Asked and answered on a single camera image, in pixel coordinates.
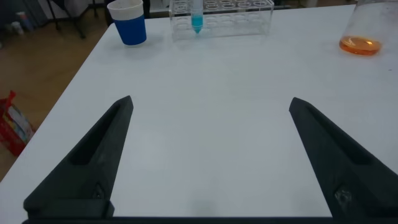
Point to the blue pigment test tube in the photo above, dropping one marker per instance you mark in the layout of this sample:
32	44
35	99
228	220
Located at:
196	20

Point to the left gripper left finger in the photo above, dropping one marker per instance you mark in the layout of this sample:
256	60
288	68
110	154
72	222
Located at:
87	174

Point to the small white cup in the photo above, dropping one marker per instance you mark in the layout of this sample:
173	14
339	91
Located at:
17	28

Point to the clear acrylic test tube rack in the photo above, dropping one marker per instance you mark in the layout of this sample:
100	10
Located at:
224	21

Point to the blue white paper cup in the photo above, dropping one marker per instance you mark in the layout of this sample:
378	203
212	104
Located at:
130	29

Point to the clear glass beaker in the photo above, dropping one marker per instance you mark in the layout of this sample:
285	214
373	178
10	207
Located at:
367	31

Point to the red gift bag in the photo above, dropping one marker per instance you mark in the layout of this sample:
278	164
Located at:
14	127

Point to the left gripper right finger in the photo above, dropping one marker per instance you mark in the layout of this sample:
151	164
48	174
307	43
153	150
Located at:
357	180

